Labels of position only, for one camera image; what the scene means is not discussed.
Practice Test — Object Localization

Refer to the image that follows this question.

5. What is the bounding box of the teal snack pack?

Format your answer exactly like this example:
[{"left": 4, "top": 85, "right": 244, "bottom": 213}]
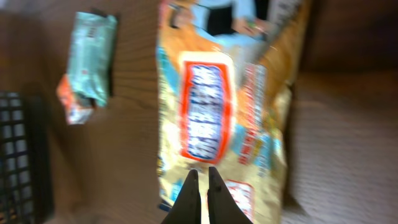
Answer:
[{"left": 67, "top": 12, "right": 118, "bottom": 107}]

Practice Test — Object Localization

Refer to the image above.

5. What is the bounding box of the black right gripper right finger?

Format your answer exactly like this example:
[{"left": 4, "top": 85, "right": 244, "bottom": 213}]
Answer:
[{"left": 207, "top": 167, "right": 252, "bottom": 224}]

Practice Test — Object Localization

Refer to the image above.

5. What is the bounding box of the grey plastic mesh basket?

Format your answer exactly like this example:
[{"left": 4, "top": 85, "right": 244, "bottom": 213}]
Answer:
[{"left": 1, "top": 91, "right": 54, "bottom": 223}]

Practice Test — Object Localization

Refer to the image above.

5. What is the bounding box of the yellow snack bag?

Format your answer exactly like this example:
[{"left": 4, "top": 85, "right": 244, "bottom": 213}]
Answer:
[{"left": 156, "top": 0, "right": 311, "bottom": 223}]

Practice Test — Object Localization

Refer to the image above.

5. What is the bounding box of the small orange packet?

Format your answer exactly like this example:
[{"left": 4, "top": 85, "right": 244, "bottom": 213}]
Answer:
[{"left": 57, "top": 74, "right": 94, "bottom": 125}]

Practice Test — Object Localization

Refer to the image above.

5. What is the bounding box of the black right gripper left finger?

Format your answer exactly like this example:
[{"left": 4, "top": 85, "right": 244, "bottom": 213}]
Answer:
[{"left": 161, "top": 169, "right": 201, "bottom": 224}]

